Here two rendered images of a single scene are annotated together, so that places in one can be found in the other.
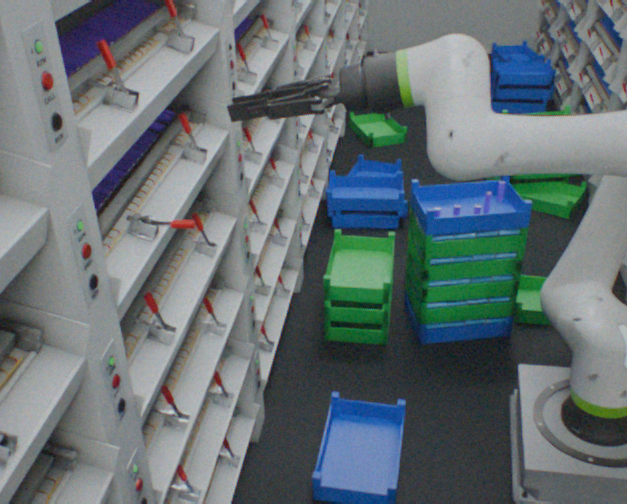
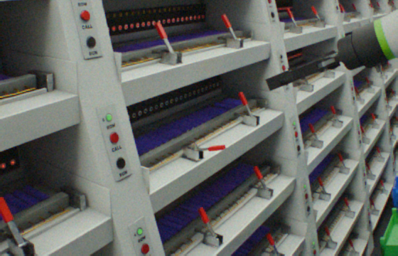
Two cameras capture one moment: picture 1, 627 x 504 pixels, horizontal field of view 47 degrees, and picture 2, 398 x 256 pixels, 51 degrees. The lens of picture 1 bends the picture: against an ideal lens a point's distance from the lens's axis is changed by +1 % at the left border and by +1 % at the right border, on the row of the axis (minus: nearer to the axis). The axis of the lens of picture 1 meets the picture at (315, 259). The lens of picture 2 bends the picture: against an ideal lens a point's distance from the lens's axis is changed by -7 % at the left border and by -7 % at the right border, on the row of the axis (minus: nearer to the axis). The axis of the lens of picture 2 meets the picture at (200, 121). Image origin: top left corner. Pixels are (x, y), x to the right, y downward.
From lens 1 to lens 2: 0.39 m
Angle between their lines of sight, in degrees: 34
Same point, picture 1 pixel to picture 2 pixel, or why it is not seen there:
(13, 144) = (60, 52)
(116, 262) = (164, 171)
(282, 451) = not seen: outside the picture
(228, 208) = (288, 171)
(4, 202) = (55, 92)
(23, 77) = (65, 8)
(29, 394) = (62, 230)
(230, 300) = (293, 241)
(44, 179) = (74, 72)
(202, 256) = (261, 198)
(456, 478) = not seen: outside the picture
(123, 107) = (170, 62)
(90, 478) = not seen: outside the picture
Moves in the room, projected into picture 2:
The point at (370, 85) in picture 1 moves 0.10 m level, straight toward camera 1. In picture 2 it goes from (357, 43) to (349, 48)
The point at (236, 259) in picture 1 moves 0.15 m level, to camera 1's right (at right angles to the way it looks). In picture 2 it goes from (298, 210) to (346, 207)
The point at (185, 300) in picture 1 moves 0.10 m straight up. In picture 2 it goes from (239, 223) to (231, 184)
